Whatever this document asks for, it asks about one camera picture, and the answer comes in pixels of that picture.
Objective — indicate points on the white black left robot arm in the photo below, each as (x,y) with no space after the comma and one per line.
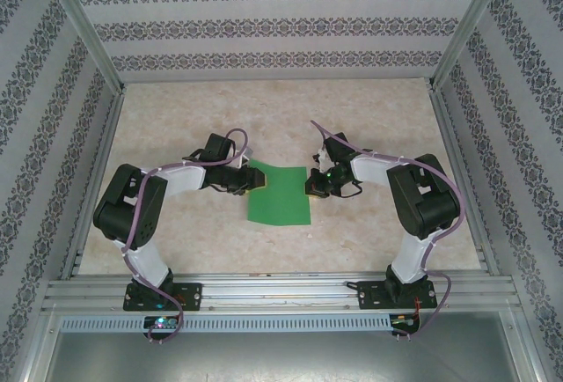
(184,179)

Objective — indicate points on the circuit board with lights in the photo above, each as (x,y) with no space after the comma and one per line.
(160,322)
(402,320)

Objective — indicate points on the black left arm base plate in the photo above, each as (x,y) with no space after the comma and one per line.
(193,296)

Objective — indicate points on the green paper sheet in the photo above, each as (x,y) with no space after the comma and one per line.
(277,197)

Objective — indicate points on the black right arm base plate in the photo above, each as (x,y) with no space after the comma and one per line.
(367,298)

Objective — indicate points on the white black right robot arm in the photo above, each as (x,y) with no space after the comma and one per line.
(369,171)

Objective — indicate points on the aluminium side rail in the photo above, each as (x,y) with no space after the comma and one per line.
(100,157)
(455,157)

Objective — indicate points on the aluminium frame post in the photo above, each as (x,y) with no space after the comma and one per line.
(470,25)
(82,25)

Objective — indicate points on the aluminium mounting rail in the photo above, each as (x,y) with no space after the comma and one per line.
(281,294)

